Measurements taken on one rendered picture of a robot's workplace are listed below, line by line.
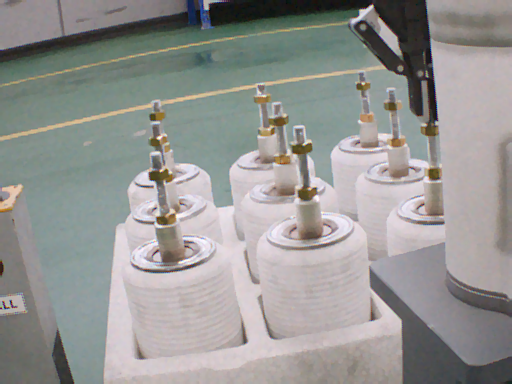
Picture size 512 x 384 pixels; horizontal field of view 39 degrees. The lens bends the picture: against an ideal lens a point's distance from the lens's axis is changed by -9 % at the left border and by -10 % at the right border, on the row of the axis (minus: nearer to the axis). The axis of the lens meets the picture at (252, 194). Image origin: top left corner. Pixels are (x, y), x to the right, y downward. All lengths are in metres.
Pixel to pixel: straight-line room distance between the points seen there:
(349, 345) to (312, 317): 0.04
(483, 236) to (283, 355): 0.28
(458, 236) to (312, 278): 0.25
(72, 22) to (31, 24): 0.33
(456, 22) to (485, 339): 0.16
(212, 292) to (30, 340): 0.19
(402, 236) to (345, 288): 0.07
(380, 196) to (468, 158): 0.39
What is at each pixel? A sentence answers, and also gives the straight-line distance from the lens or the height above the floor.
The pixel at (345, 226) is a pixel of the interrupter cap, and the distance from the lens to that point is 0.67.
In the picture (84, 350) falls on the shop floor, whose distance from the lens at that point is 1.07.
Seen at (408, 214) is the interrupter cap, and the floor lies 0.25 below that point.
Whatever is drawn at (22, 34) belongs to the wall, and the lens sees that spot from 5.86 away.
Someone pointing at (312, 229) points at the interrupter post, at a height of 0.26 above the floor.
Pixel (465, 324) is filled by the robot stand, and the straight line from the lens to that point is 0.40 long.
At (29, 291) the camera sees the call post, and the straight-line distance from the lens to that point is 0.70.
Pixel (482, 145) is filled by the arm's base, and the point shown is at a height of 0.39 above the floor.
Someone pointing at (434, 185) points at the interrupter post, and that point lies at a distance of 0.68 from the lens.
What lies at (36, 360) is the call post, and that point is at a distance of 0.73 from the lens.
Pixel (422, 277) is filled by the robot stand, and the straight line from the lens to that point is 0.45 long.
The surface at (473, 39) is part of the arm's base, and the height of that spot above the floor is 0.44.
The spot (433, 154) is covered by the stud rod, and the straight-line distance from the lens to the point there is 0.67.
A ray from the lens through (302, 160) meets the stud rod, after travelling 0.65.
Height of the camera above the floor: 0.50
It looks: 18 degrees down
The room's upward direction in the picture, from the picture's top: 8 degrees counter-clockwise
